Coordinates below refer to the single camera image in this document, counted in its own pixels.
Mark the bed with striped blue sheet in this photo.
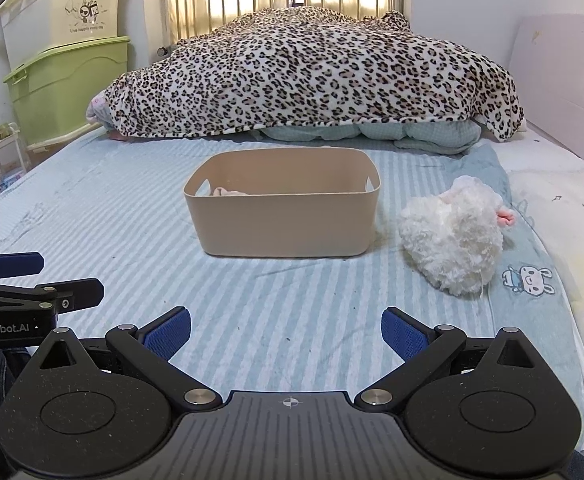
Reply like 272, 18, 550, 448
0, 127, 584, 461

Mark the teal checkered quilt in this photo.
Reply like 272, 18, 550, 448
259, 120, 483, 156

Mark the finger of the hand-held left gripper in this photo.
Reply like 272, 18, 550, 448
0, 277, 105, 311
0, 249, 44, 280

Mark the white comforter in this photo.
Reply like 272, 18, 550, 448
504, 167, 584, 461

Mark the white fluffy plush toy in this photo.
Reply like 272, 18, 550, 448
398, 175, 517, 300

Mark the teal rabbit print blanket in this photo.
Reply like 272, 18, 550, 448
464, 142, 584, 456

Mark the leopard print blanket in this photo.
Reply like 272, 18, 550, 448
104, 6, 527, 142

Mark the white wire rack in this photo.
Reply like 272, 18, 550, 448
0, 125, 28, 194

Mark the green plastic storage box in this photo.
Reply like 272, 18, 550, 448
4, 36, 131, 158

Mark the person's left leg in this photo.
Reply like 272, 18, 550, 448
0, 347, 33, 411

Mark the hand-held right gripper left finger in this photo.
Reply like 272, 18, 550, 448
20, 307, 223, 413

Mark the beige plastic storage bin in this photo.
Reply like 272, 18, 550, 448
183, 147, 381, 259

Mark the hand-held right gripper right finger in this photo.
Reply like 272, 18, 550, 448
354, 307, 553, 413

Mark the pink floral cloth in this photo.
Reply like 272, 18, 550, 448
86, 92, 113, 134

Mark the white plastic storage box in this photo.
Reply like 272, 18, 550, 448
0, 0, 125, 69

